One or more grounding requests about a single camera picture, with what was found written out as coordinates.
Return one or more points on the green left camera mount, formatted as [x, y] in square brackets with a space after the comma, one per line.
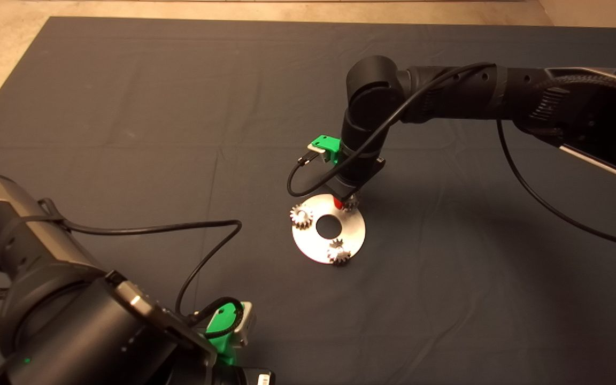
[221, 327]

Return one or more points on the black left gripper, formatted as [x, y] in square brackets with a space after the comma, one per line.
[244, 378]

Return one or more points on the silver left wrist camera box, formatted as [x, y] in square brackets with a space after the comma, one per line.
[246, 322]

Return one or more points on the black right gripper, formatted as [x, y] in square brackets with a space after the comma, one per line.
[355, 172]

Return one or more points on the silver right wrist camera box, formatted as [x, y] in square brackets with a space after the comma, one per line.
[316, 148]

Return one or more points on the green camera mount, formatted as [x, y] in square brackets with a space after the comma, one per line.
[325, 142]
[221, 327]

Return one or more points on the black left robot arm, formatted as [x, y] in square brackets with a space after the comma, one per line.
[46, 331]

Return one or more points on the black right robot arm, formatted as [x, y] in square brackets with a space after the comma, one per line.
[463, 91]

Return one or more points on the small steel planetary gear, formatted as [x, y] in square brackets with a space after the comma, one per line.
[301, 216]
[351, 202]
[339, 252]

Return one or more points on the dark grey table cloth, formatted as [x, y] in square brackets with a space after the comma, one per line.
[126, 80]

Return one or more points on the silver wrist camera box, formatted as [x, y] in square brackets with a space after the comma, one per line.
[316, 148]
[246, 322]

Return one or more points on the green right camera mount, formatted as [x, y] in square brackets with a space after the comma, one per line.
[325, 142]

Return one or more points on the round metal carrier plate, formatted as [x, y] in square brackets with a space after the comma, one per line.
[356, 235]

